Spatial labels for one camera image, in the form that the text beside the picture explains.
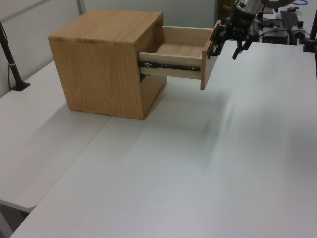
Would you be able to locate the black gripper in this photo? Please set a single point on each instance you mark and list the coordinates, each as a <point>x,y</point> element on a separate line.
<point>239,24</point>

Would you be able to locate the wooden drawer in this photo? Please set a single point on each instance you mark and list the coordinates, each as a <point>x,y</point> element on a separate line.
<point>180,49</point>

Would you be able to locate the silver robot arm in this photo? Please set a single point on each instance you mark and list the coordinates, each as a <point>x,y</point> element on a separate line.
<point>251,5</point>

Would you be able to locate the wooden drawer cabinet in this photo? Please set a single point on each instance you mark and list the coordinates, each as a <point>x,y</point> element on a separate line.
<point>99,69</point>

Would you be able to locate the black equipment box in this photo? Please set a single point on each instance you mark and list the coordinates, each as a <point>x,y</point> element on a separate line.
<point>275,37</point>

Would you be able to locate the black keyboard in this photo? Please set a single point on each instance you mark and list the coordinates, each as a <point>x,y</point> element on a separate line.
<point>290,17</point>

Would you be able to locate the black metal drawer slide rail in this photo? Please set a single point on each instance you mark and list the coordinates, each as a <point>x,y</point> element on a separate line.
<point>168,66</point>

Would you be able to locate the black camera stand with clamp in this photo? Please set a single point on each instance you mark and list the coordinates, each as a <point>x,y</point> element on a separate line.
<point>310,39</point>

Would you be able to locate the black camera stand with base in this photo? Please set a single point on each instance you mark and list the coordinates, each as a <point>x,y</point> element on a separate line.
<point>13,67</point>

